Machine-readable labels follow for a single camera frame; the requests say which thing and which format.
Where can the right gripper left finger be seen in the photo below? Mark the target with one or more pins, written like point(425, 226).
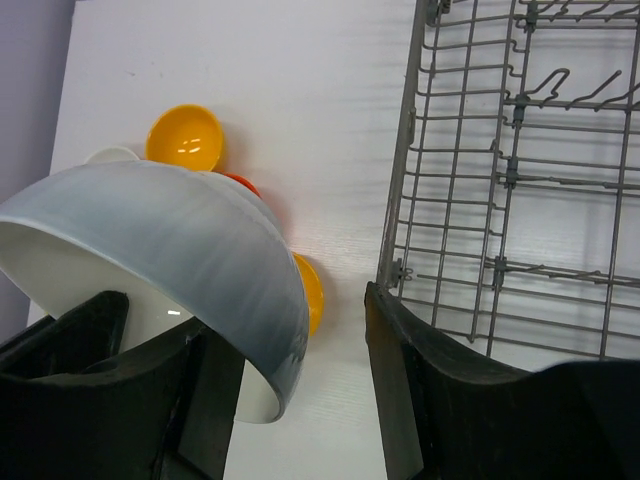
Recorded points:
point(75, 405)

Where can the small yellow bowl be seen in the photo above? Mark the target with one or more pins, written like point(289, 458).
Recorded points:
point(188, 136)

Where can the white orange-bottom bowl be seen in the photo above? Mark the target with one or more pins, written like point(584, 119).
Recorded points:
point(112, 154)

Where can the large yellow bowl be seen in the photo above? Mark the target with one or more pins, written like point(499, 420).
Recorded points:
point(314, 291)

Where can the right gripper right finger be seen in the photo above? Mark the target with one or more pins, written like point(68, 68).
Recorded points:
point(448, 412)

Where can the grey wire dish rack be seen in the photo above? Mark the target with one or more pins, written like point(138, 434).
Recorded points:
point(512, 222)

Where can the white round bowl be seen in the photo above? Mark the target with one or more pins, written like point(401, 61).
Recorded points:
point(180, 245)

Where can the orange bowl near rack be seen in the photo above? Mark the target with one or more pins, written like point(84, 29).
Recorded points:
point(243, 181)

